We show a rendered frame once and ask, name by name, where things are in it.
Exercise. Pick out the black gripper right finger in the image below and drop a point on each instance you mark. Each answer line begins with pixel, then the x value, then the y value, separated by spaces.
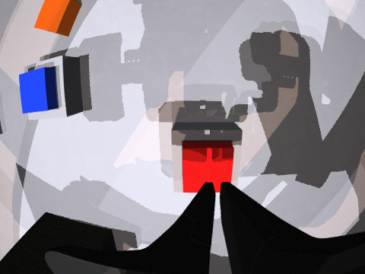
pixel 259 242

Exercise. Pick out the orange square block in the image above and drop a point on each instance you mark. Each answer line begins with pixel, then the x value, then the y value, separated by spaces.
pixel 58 16

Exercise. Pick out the red button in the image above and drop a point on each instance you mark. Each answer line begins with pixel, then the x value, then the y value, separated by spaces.
pixel 205 152

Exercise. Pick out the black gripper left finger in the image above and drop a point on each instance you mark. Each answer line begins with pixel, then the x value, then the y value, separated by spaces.
pixel 185 247

